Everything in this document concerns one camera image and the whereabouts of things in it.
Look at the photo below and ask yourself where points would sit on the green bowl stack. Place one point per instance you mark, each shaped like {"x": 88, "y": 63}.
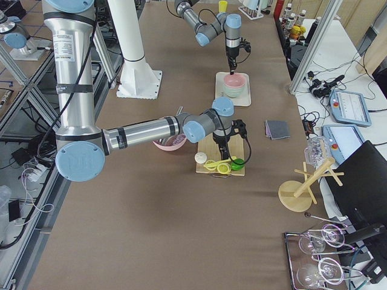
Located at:
{"x": 233, "y": 91}

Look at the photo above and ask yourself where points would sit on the green lime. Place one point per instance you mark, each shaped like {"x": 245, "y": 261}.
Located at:
{"x": 237, "y": 164}

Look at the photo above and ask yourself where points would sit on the upper wine glass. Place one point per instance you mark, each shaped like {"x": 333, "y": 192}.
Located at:
{"x": 316, "y": 241}

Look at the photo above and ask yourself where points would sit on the aluminium frame post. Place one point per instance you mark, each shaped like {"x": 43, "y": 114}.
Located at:
{"x": 313, "y": 47}

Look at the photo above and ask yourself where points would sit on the lower wine glass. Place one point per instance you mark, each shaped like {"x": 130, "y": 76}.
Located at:
{"x": 315, "y": 276}

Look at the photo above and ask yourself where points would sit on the cream bunny tray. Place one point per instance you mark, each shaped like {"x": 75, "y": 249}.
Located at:
{"x": 243, "y": 99}

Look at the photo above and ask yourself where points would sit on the teach pendant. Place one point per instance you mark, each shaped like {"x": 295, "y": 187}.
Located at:
{"x": 349, "y": 107}
{"x": 343, "y": 140}

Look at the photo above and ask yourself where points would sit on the metal cutting board handle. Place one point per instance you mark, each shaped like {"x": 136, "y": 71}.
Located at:
{"x": 218, "y": 175}

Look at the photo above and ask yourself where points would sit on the grey folded cloth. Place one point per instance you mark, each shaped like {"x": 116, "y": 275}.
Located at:
{"x": 279, "y": 129}

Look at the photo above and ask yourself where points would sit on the lower lemon slice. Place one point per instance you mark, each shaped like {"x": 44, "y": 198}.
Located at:
{"x": 209, "y": 162}

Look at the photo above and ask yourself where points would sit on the yellow plastic knife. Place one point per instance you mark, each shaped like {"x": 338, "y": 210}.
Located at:
{"x": 216, "y": 163}

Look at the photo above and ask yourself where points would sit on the clear glass mug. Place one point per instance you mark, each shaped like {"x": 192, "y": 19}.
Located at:
{"x": 317, "y": 151}

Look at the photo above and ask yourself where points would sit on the large pink bowl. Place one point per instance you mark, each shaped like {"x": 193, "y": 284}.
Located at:
{"x": 172, "y": 143}

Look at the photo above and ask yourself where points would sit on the wooden cup tree stand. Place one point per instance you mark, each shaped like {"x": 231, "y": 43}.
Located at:
{"x": 297, "y": 196}

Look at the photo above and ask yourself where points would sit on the lemon slice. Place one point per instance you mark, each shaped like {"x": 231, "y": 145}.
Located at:
{"x": 223, "y": 168}
{"x": 209, "y": 162}

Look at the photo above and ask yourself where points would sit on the upper teach pendant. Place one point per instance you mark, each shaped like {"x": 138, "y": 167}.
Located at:
{"x": 349, "y": 107}

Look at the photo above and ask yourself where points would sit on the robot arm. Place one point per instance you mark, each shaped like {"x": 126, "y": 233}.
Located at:
{"x": 81, "y": 145}
{"x": 229, "y": 24}

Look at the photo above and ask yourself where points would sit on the black wine glass rack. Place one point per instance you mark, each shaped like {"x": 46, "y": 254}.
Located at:
{"x": 313, "y": 258}

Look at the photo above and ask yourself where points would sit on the small pink bowl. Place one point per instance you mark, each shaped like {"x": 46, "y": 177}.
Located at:
{"x": 234, "y": 80}

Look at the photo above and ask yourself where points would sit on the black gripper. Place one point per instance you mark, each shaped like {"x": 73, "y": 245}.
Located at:
{"x": 231, "y": 52}
{"x": 219, "y": 139}

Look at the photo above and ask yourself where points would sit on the lower teach pendant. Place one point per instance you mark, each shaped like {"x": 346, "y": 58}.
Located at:
{"x": 343, "y": 140}

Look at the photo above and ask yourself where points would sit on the yellow plastic cup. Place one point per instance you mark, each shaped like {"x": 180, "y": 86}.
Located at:
{"x": 222, "y": 6}

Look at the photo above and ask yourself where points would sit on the white cup rack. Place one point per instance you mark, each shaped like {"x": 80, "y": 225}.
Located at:
{"x": 254, "y": 9}

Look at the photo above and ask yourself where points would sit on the upper lemon slice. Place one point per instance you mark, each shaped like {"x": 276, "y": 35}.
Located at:
{"x": 223, "y": 168}

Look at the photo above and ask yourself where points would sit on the black monitor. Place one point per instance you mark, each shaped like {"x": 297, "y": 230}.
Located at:
{"x": 362, "y": 195}

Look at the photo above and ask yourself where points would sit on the metal scoop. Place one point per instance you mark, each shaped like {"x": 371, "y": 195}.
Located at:
{"x": 180, "y": 110}

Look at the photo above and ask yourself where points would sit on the purple cloth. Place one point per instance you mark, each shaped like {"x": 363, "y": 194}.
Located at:
{"x": 267, "y": 130}

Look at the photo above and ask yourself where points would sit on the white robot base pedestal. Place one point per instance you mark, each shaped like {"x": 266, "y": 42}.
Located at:
{"x": 138, "y": 79}

